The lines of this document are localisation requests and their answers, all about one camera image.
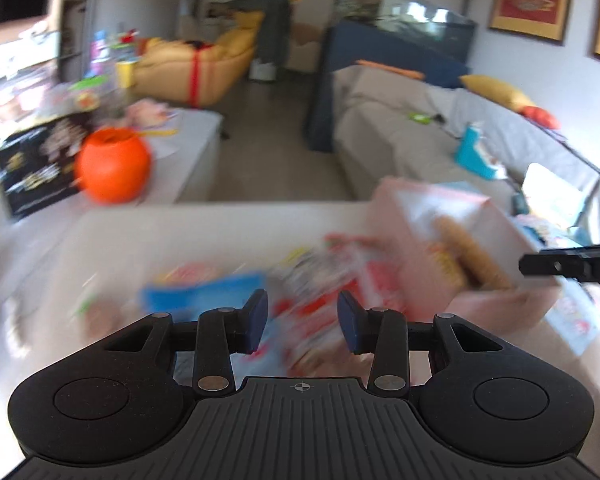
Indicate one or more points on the yellow beanbag sofa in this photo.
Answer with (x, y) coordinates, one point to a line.
(220, 67)

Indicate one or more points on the beige chair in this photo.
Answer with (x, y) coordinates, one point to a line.
(307, 45)

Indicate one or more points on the glass fish tank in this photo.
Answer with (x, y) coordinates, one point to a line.
(430, 25)

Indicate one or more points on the orange pumpkin bucket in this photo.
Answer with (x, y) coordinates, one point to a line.
(112, 170)

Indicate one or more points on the pink plush toy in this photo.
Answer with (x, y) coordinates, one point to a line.
(147, 114)

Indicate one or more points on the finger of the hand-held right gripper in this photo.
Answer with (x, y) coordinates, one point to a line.
(570, 264)

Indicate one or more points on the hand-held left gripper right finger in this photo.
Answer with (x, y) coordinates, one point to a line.
(347, 322)

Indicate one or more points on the yellow book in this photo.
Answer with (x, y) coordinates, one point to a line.
(157, 131)

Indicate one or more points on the pile of snack packets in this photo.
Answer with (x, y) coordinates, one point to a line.
(325, 280)

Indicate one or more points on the black printed box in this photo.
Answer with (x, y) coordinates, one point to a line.
(35, 170)

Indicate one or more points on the teal box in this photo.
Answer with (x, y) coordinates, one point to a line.
(472, 157)

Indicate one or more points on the orange flat cushion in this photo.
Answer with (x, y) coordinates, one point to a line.
(390, 70)

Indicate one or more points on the pale blue snack packet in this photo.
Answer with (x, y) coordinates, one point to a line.
(575, 327)

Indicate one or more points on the green toy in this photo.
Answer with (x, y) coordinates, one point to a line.
(422, 117)

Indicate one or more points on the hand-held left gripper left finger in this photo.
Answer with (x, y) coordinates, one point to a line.
(257, 320)

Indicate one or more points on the grey sofa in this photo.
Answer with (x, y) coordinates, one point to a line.
(395, 140)

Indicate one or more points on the orange pillow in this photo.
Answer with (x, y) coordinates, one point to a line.
(542, 116)

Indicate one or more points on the pile of colourful toys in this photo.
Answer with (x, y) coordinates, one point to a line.
(110, 55)

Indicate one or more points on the white book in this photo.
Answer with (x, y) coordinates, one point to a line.
(550, 195)

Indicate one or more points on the dark blue cabinet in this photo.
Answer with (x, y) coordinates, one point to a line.
(325, 110)

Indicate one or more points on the pink cardboard box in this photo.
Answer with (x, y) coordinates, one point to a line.
(397, 210)

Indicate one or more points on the white floor appliance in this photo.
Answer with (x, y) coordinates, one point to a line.
(264, 71)

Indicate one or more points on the yellow pillow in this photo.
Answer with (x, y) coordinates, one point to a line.
(500, 92)

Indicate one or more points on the white low table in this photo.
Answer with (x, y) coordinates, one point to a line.
(190, 160)

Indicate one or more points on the coat rack with grey clothes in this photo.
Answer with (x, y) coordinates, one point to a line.
(272, 20)

